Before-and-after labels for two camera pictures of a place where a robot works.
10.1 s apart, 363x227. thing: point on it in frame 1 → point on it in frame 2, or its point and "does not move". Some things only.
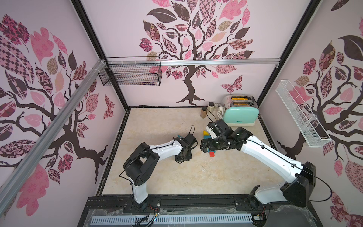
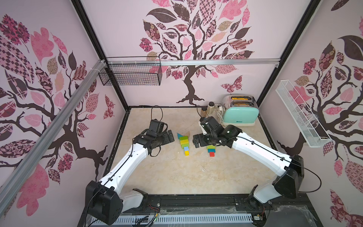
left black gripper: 189,157 → 166,140
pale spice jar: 211,106 does not move
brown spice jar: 203,112 does not move
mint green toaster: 240,109 does not move
